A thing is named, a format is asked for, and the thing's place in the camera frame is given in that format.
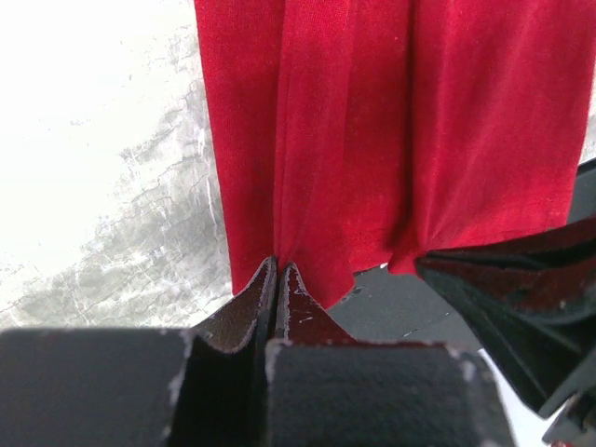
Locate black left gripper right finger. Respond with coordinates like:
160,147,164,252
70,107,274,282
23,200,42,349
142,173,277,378
264,265,513,446

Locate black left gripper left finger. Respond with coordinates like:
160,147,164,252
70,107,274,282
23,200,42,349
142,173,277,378
1,258,277,446

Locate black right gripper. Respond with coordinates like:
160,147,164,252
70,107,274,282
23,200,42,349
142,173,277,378
416,218,595,446

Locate red t shirt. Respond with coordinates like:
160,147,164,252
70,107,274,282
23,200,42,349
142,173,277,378
196,1,595,307

